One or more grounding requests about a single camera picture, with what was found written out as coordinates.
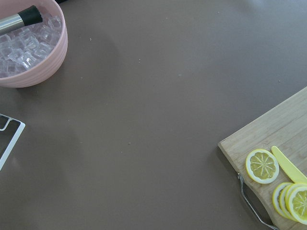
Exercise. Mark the pink ribbed bowl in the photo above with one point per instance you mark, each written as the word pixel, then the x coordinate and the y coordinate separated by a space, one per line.
pixel 46 68

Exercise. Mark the single lemon slice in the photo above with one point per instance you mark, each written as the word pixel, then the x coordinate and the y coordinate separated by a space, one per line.
pixel 262 166

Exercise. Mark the clear ice cubes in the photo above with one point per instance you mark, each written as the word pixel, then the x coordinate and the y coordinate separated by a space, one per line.
pixel 24 48

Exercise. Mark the back stacked lemon slice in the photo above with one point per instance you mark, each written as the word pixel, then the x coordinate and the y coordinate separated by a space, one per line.
pixel 275 199

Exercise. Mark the stacked lemon slice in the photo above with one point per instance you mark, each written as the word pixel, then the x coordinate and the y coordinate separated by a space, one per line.
pixel 297 204
pixel 275 199
pixel 285 196

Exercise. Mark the middle stacked lemon slice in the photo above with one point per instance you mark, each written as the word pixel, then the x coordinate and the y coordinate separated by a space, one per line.
pixel 285 196

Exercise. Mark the yellow plastic knife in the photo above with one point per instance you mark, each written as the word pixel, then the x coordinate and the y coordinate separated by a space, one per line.
pixel 288 167

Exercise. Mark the steel muddler black tip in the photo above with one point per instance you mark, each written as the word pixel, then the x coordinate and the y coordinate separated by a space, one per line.
pixel 26 17

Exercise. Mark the front stacked lemon slice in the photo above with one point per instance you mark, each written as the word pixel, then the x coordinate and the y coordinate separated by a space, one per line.
pixel 297 204

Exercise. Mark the metal cutting board handle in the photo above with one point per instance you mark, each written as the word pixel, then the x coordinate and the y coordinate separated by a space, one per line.
pixel 250 206

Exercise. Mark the white wire rack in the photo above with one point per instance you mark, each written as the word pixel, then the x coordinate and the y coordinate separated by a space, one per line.
pixel 10 131

